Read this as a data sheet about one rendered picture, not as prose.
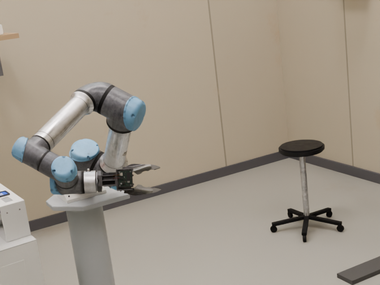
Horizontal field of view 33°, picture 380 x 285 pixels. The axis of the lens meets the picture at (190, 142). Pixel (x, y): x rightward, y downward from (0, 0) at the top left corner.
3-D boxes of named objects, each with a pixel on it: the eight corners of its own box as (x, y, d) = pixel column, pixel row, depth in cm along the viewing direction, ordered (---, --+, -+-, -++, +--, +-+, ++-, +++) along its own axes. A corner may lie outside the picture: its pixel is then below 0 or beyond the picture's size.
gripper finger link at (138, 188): (159, 197, 209) (132, 190, 208) (159, 197, 215) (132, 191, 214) (162, 188, 209) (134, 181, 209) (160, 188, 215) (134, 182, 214)
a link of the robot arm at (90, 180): (85, 193, 213) (84, 169, 214) (99, 193, 214) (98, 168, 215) (84, 193, 206) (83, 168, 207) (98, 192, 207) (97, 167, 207)
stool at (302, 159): (360, 223, 417) (355, 139, 403) (315, 246, 390) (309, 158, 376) (305, 208, 454) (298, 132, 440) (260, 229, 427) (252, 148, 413)
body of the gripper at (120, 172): (134, 190, 207) (97, 192, 205) (134, 191, 215) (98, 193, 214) (133, 167, 207) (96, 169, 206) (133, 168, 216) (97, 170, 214)
